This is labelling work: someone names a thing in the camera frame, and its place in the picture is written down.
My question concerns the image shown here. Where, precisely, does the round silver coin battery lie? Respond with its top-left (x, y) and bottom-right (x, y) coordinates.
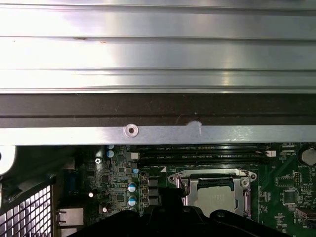
top-left (297, 145), bottom-right (316, 168)

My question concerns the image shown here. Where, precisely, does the CPU socket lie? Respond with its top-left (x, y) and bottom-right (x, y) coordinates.
top-left (167, 167), bottom-right (258, 218)

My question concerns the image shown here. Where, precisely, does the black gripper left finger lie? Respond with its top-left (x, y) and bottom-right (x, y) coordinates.
top-left (76, 187), bottom-right (172, 237)

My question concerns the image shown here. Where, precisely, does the black and grey PC case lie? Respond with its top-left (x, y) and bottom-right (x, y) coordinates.
top-left (0, 93), bottom-right (316, 237)

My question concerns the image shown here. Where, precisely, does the green motherboard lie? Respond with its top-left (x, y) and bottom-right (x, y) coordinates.
top-left (55, 142), bottom-right (316, 237)

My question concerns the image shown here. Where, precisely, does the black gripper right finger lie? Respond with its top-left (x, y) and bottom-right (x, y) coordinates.
top-left (171, 188), bottom-right (292, 237)

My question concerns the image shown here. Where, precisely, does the black RAM slot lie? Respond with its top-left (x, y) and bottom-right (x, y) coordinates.
top-left (137, 145), bottom-right (269, 153)
top-left (138, 160), bottom-right (264, 166)
top-left (130, 152), bottom-right (276, 161)

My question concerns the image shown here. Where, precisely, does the thin metal locking lever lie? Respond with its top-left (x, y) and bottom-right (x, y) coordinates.
top-left (177, 174), bottom-right (191, 198)
top-left (242, 189), bottom-right (251, 219)

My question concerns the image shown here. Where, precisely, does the metal socket cover frame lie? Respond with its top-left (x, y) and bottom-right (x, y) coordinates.
top-left (182, 172), bottom-right (250, 216)

